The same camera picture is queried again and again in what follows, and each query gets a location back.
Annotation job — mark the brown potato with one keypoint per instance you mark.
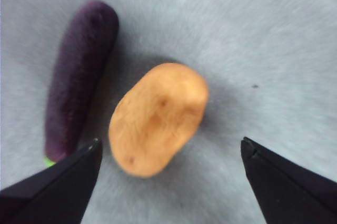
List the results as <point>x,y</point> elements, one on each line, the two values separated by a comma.
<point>158,121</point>

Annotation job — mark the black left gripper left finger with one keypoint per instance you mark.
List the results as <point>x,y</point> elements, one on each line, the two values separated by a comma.
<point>58,192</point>

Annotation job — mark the purple eggplant with green stem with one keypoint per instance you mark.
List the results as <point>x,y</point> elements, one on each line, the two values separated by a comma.
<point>79,76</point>

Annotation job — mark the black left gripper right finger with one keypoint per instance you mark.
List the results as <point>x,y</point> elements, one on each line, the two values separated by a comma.
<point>289,189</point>

